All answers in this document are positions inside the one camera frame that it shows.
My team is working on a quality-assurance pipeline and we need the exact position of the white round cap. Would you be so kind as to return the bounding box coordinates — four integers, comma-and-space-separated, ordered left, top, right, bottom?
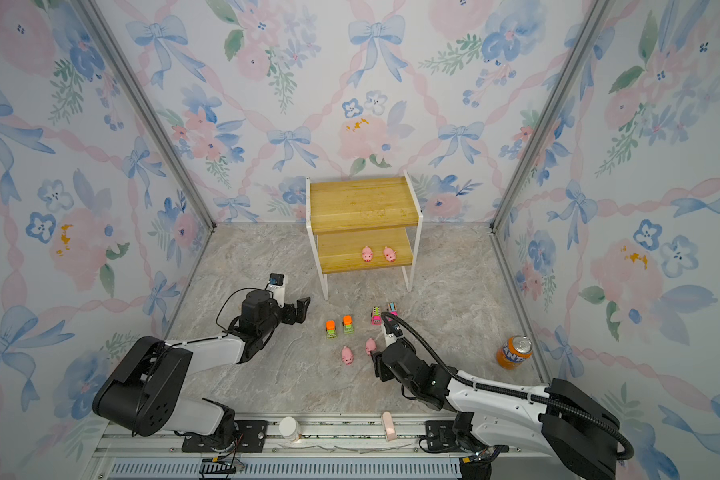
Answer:
278, 416, 302, 442

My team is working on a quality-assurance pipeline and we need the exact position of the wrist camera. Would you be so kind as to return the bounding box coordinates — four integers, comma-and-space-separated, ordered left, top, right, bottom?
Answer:
266, 273, 287, 307
383, 324, 402, 347

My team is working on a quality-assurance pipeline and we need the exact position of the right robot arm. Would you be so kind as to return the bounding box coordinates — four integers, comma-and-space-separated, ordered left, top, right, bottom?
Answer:
371, 341, 634, 479

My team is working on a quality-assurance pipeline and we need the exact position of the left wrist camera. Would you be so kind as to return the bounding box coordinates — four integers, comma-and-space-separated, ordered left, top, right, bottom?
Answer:
266, 273, 287, 307

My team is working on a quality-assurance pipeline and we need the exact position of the orange green toy truck left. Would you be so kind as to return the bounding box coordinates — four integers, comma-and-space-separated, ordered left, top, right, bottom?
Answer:
325, 320, 337, 339

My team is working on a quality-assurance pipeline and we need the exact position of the orange green toy truck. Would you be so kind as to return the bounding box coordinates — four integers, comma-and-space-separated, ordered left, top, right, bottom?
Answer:
325, 320, 337, 339
342, 315, 355, 335

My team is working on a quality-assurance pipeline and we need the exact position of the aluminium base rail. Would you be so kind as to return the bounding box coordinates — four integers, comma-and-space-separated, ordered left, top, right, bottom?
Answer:
82, 414, 574, 479

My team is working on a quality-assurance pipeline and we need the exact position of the pink eraser block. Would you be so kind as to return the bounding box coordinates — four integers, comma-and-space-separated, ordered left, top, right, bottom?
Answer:
381, 411, 397, 442

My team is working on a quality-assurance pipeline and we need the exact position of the pink toy pig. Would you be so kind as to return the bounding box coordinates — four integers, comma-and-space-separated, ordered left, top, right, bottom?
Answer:
383, 246, 397, 263
341, 346, 354, 365
361, 246, 374, 263
365, 338, 377, 356

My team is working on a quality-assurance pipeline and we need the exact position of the white frame wooden shelf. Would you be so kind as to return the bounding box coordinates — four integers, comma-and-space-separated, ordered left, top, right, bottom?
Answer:
305, 173, 423, 299

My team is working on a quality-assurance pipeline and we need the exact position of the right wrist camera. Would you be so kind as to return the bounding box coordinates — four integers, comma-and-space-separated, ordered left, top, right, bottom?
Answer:
383, 324, 402, 347

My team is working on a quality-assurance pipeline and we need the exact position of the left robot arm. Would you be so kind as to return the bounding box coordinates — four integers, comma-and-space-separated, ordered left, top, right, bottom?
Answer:
92, 285, 311, 452

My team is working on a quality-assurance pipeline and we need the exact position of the orange soda can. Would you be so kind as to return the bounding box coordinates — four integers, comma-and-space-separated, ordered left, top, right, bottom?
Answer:
495, 335, 533, 370

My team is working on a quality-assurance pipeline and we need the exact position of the aluminium corner post right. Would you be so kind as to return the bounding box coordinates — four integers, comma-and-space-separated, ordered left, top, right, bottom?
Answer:
490, 0, 612, 235

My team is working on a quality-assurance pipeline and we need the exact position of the aluminium corner post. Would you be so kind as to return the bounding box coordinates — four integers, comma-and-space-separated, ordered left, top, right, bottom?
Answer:
71, 0, 216, 232
490, 0, 612, 235

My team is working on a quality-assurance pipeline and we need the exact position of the orange green toy truck right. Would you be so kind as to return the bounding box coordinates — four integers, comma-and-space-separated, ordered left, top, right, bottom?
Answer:
342, 315, 355, 335

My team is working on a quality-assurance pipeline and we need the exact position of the pink green toy truck left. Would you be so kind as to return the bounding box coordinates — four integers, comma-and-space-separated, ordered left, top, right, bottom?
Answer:
371, 306, 382, 326

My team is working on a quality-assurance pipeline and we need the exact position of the aluminium corner post left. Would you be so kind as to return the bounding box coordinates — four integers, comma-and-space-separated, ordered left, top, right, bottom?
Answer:
71, 0, 216, 232

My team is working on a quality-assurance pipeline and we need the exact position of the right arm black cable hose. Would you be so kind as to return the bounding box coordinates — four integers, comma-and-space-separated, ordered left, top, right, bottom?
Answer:
380, 311, 636, 462

